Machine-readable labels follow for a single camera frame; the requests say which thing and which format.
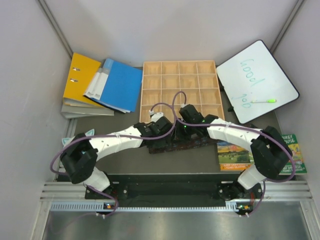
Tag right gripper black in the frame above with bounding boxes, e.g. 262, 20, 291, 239
170, 118, 196, 144

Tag brown floral necktie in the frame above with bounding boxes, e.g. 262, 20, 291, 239
148, 123, 262, 155

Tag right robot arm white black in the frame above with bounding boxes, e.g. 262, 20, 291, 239
179, 104, 295, 198

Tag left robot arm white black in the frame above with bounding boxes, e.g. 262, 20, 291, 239
60, 113, 174, 199

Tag Animal Farm book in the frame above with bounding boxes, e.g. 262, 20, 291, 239
217, 141, 254, 172

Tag wooden compartment tray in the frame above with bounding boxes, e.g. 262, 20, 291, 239
139, 60, 225, 123

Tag blue folder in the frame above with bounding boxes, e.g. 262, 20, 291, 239
83, 58, 143, 114

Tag white whiteboard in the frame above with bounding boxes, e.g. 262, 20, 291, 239
216, 40, 300, 124

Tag green marker pen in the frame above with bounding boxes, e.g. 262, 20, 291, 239
251, 99, 277, 104

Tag teal cat-ear headphones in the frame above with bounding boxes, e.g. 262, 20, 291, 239
62, 128, 95, 147

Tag grey binder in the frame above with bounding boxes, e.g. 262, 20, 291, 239
61, 104, 114, 119

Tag green Treehouse book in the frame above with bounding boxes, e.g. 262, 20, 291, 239
282, 134, 307, 175

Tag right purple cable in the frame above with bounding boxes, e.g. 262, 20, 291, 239
172, 91, 296, 218

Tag white cable duct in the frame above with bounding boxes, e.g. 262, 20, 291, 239
50, 200, 240, 213

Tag yellow ring binder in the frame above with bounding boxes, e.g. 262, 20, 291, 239
62, 52, 102, 108

